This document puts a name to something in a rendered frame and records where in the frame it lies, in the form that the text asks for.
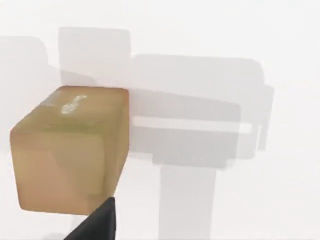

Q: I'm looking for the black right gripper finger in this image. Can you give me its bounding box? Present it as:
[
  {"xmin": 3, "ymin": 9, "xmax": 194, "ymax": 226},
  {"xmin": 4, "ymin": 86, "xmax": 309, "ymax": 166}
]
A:
[{"xmin": 63, "ymin": 196, "xmax": 117, "ymax": 240}]

